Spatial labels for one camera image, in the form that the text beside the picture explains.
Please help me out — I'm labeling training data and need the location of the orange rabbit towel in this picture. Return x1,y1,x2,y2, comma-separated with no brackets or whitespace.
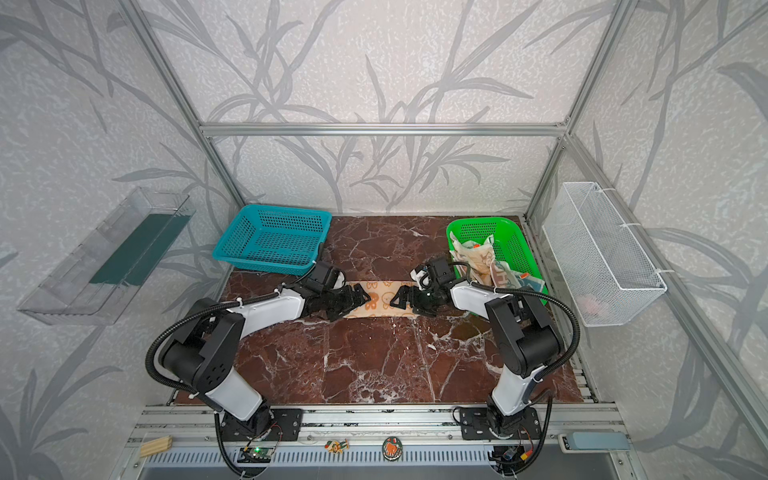
346,280,417,318

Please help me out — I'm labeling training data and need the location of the rabbit lettered towel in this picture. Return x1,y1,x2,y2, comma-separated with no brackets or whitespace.
449,233,495,286

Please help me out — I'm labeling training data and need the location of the teal plastic basket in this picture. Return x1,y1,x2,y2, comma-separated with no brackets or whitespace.
213,205,332,276

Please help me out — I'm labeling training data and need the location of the green plastic basket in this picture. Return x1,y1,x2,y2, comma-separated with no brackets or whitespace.
446,217,544,283

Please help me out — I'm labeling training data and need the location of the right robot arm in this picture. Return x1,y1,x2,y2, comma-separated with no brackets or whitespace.
390,257,581,432

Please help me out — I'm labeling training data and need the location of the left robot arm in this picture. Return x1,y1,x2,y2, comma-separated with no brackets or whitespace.
145,261,371,425

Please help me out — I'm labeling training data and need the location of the teal patterned towel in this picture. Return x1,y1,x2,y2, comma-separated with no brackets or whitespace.
491,260,545,293

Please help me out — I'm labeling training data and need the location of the small orange green trinket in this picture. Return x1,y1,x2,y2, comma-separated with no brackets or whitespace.
325,440,349,455

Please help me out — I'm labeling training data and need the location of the round orange sticker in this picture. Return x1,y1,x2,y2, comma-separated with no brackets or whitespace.
381,436,403,462

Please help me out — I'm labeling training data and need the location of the left green circuit board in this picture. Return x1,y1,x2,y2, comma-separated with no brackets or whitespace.
236,446,276,465

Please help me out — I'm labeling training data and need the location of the wooden block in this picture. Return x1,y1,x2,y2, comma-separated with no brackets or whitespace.
139,436,173,458

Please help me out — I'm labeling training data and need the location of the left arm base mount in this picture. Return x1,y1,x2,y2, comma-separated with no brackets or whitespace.
218,404,304,442

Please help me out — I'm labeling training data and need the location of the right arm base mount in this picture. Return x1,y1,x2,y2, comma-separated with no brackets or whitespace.
458,406,543,441

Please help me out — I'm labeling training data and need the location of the pink object in wire basket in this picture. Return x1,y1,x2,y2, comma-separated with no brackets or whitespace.
576,294,609,317

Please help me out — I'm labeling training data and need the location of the white wire mesh basket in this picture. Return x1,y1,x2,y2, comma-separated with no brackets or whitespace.
543,182,667,327

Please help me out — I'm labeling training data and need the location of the clear acrylic wall shelf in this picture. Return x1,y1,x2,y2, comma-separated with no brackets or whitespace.
18,187,196,326

